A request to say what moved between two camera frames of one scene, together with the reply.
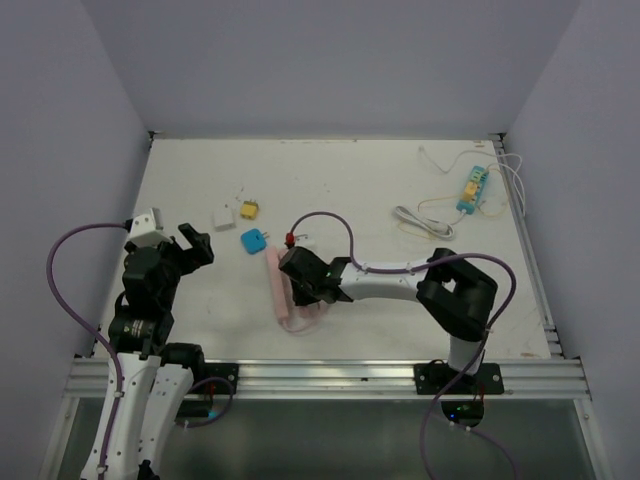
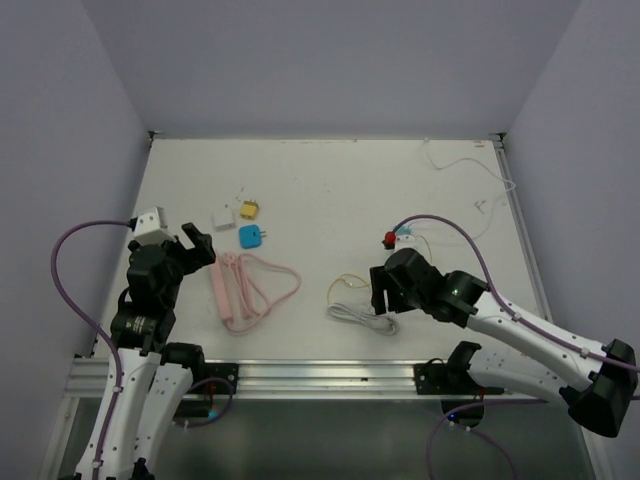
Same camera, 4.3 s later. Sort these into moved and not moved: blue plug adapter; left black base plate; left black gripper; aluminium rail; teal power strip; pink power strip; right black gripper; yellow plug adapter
Moved: pink power strip; teal power strip; right black gripper; blue plug adapter
Not moved: yellow plug adapter; left black gripper; left black base plate; aluminium rail
